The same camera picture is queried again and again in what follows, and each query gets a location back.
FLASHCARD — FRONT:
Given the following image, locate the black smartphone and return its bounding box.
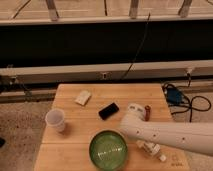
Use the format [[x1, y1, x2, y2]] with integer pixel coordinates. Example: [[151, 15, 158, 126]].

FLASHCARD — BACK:
[[98, 103, 119, 120]]

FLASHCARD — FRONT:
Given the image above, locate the white plastic bottle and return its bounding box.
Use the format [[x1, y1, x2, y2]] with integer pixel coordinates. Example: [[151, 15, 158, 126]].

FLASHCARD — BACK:
[[136, 140, 167, 162]]

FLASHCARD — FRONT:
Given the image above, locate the green ceramic bowl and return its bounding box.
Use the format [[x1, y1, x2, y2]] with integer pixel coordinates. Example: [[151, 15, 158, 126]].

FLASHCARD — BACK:
[[89, 130, 128, 171]]

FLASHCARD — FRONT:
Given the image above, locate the black hanging cable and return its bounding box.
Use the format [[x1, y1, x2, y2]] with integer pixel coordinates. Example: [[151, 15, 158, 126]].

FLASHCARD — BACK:
[[118, 12, 152, 82]]

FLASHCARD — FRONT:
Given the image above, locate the red-brown snack wrapper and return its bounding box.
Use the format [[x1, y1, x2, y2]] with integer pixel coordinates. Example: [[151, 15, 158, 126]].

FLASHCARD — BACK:
[[145, 105, 151, 121]]

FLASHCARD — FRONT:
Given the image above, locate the blue power box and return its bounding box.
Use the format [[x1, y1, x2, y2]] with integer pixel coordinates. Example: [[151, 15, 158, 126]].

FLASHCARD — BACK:
[[166, 88, 182, 104]]

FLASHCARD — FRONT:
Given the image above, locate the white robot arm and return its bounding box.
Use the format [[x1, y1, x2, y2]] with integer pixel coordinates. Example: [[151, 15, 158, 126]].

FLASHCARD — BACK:
[[119, 103, 213, 156]]

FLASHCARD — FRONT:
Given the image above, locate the wall power outlet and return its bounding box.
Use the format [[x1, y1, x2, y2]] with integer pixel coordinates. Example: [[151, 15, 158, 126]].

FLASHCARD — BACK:
[[101, 72, 108, 80]]

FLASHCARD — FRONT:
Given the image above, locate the black floor cable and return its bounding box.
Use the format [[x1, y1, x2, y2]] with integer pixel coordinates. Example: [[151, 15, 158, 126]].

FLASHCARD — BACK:
[[161, 82, 212, 123]]

